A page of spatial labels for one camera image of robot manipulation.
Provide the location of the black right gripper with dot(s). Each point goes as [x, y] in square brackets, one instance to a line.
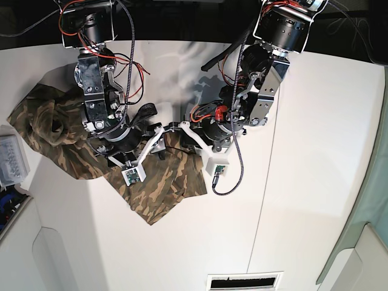
[128, 142]

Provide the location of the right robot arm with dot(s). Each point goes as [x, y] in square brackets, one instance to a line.
[88, 26]

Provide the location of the clear plastic storage box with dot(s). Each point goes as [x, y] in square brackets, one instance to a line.
[14, 164]

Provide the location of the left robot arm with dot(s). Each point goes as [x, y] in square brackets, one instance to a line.
[281, 27]

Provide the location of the blue items in bin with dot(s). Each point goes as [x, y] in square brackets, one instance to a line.
[11, 199]

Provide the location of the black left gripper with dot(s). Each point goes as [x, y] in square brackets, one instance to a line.
[214, 122]

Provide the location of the camouflage t-shirt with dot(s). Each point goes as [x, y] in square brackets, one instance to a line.
[49, 121]

